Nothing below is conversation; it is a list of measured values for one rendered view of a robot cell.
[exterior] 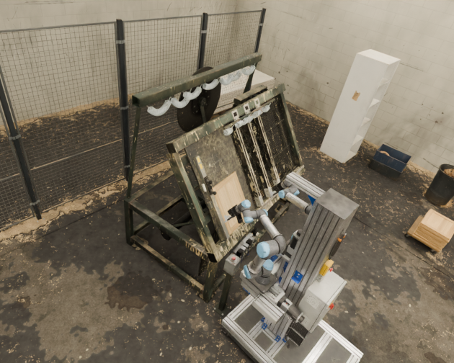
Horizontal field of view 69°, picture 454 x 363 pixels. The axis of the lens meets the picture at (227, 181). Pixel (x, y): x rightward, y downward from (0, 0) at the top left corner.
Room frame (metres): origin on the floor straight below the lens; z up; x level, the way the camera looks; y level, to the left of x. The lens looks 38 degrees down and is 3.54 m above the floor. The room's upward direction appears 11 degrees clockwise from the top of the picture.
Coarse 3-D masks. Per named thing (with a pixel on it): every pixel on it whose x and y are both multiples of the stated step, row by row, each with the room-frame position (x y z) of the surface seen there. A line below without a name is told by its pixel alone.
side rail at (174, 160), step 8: (168, 160) 2.45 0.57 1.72; (176, 160) 2.41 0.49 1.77; (176, 168) 2.41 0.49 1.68; (176, 176) 2.41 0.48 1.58; (184, 176) 2.38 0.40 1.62; (184, 184) 2.35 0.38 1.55; (184, 192) 2.35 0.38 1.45; (192, 192) 2.35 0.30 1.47; (192, 200) 2.30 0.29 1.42; (192, 208) 2.30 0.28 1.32; (192, 216) 2.29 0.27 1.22; (200, 216) 2.27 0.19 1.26; (200, 224) 2.24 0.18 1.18; (200, 232) 2.24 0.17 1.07; (208, 232) 2.23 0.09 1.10; (208, 240) 2.18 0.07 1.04; (208, 248) 2.18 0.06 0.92; (216, 248) 2.19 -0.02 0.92
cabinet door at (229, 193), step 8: (232, 176) 2.89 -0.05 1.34; (224, 184) 2.74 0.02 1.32; (232, 184) 2.83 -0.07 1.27; (224, 192) 2.69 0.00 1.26; (232, 192) 2.77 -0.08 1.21; (240, 192) 2.86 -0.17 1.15; (216, 200) 2.55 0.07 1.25; (224, 200) 2.63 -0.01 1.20; (232, 200) 2.72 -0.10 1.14; (240, 200) 2.81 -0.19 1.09; (224, 208) 2.58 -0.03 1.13; (232, 224) 2.54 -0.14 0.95; (240, 224) 2.62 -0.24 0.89; (232, 232) 2.48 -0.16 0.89
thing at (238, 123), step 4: (272, 100) 3.69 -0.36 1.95; (264, 104) 3.53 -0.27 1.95; (260, 108) 3.43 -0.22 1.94; (264, 108) 3.67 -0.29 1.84; (252, 112) 3.28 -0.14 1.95; (260, 112) 3.47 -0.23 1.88; (244, 116) 3.15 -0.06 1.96; (256, 116) 3.43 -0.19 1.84; (236, 120) 3.02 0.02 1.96; (240, 120) 3.15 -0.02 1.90; (248, 120) 3.32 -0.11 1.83; (232, 124) 2.94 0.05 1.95; (236, 124) 3.08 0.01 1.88; (240, 124) 3.10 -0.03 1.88; (224, 128) 2.83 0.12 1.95; (228, 128) 2.96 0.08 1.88; (224, 132) 2.91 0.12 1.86; (228, 132) 2.91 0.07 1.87; (232, 132) 2.97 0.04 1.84
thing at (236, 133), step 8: (232, 112) 3.24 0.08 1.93; (232, 128) 3.24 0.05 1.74; (240, 136) 3.22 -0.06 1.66; (240, 144) 3.17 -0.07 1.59; (240, 152) 3.16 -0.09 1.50; (248, 160) 3.15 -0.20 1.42; (248, 168) 3.09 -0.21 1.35; (248, 176) 3.08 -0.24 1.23; (256, 184) 3.06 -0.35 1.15; (256, 192) 3.01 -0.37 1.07; (256, 200) 3.00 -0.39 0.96
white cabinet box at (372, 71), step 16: (352, 64) 6.10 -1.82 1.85; (368, 64) 5.94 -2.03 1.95; (384, 64) 5.79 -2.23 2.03; (352, 80) 6.04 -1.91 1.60; (368, 80) 5.88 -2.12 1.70; (384, 80) 6.19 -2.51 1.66; (352, 96) 5.97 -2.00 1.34; (368, 96) 5.81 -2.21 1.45; (336, 112) 6.08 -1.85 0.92; (352, 112) 5.90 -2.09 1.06; (368, 112) 6.29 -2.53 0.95; (336, 128) 6.01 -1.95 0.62; (352, 128) 5.82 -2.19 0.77; (336, 144) 5.93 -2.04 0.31; (352, 144) 5.85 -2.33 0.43
